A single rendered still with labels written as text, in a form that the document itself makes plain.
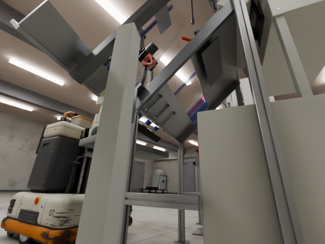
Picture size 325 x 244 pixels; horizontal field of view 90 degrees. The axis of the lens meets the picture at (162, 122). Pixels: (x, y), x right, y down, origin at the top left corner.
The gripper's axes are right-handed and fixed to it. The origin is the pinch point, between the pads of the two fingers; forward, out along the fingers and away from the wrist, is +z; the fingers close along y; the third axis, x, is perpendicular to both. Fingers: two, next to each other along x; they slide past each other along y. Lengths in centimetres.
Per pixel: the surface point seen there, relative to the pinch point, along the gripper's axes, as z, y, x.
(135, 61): 29.7, -16.2, 5.1
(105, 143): 50, -16, 24
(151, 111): 6.1, 14.7, 19.2
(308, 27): 30, 31, -56
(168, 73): 11.9, 4.4, -1.2
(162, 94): 6.4, 12.2, 8.1
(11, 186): -535, 79, 712
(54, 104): -538, 28, 304
